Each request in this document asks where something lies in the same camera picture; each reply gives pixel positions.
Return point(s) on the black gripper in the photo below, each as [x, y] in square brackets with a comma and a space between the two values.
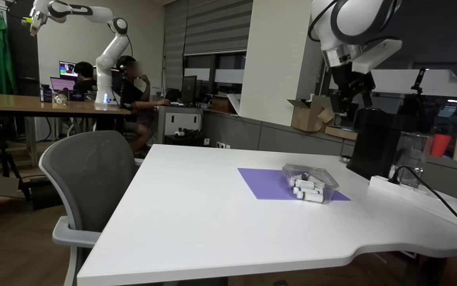
[352, 84]

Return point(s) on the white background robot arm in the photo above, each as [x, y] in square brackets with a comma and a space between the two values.
[109, 50]

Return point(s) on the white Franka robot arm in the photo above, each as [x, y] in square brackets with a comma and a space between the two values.
[355, 26]

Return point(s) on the cardboard box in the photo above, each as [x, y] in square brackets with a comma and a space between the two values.
[309, 116]

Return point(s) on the black box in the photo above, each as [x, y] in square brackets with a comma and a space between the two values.
[374, 143]

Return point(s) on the orange cup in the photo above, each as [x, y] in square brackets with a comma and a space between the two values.
[439, 145]

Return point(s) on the white power strip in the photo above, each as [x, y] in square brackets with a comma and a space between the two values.
[392, 185]

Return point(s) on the white cylinder roll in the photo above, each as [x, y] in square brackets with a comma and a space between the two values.
[309, 185]
[295, 183]
[306, 191]
[312, 197]

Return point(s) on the purple mat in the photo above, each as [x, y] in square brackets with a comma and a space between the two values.
[265, 183]

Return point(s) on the gray window blind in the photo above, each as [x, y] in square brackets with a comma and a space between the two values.
[217, 26]

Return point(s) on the white drawer cabinet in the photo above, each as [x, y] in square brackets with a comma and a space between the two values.
[180, 123]

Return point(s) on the seated person in black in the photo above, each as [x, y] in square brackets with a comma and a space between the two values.
[133, 89]

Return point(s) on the seated person with dark hair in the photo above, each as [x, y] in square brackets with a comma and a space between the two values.
[84, 77]

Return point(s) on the gray mesh office chair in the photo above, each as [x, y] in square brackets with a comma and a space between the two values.
[87, 175]

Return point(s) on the computer monitor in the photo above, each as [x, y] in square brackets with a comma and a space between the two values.
[65, 69]

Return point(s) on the laptop with pink screen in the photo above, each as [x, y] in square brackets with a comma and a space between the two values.
[63, 84]

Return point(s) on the wooden table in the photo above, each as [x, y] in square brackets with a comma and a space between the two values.
[38, 105]

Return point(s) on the black tripod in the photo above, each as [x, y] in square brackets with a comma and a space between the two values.
[3, 153]

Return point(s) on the black clamp mount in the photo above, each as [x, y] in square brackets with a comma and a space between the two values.
[419, 80]

